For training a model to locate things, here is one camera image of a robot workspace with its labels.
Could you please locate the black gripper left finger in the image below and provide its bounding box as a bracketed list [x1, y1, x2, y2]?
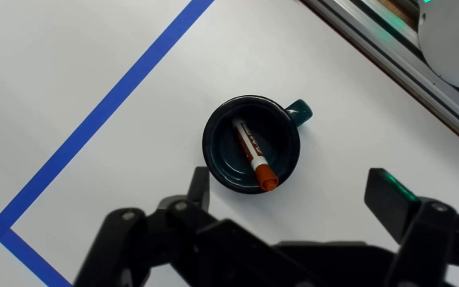
[73, 166, 315, 287]

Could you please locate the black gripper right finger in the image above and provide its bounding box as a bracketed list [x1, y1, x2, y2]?
[363, 168, 459, 287]

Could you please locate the white marker with orange cap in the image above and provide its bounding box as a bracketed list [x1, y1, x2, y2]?
[230, 117, 280, 192]

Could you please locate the dark green mug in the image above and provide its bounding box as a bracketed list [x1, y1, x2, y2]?
[200, 94, 313, 196]

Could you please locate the blue tape line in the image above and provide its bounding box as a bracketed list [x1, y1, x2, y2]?
[0, 0, 216, 287]

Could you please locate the aluminium rail frame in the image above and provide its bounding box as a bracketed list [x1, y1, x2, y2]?
[299, 0, 459, 158]

